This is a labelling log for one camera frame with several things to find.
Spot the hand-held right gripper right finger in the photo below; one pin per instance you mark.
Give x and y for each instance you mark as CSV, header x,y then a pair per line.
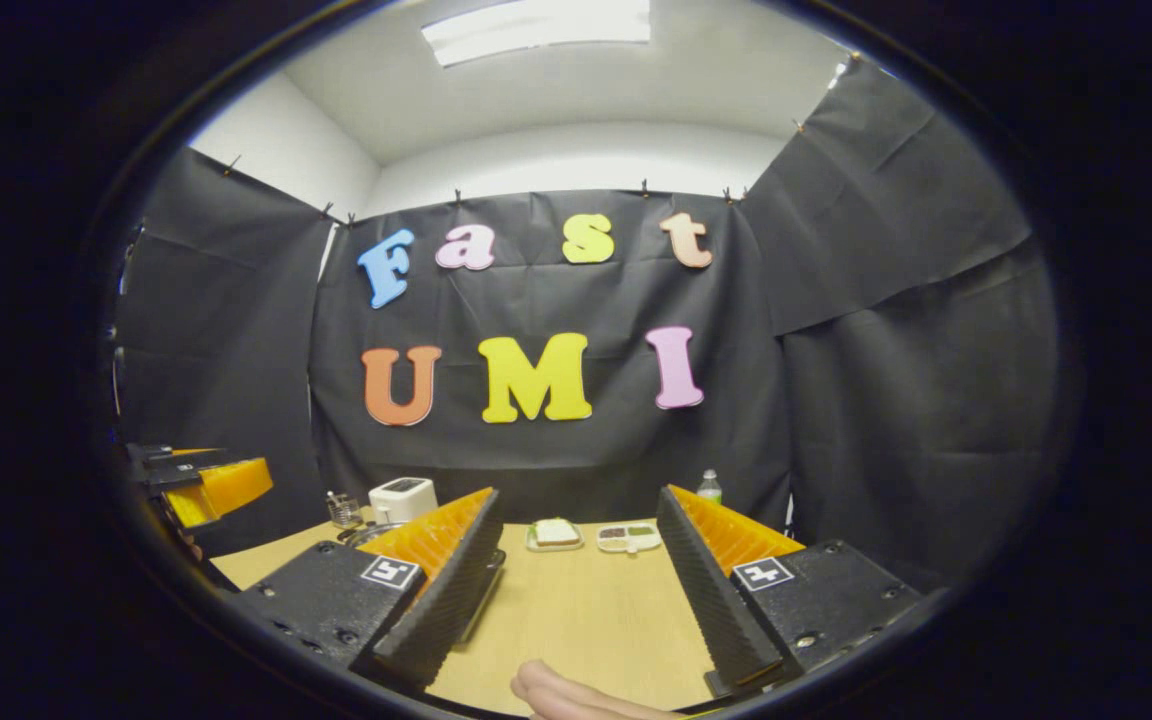
x,y
716,600

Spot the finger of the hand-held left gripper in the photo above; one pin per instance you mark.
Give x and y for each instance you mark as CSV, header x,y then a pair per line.
x,y
161,462
231,485

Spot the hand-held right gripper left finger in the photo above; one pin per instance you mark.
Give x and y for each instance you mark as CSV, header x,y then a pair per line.
x,y
446,600

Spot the black induction cooktop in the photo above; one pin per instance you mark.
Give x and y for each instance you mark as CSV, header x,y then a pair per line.
x,y
484,595

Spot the white divided dish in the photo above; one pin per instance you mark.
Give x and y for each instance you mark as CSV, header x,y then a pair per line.
x,y
628,538

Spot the green label plastic bottle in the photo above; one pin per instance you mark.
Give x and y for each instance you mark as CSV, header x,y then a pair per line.
x,y
709,490

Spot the white toaster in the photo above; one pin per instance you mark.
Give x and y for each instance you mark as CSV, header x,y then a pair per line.
x,y
403,498

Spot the white sandwich plate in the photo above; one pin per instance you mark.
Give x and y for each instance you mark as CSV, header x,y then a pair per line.
x,y
554,547

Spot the sandwich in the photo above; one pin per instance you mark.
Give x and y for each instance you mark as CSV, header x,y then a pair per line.
x,y
556,532

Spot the black backdrop cloth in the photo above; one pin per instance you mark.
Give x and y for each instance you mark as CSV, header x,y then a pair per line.
x,y
886,400

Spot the small ceiling light panel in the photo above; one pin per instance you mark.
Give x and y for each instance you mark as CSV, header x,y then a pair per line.
x,y
839,76

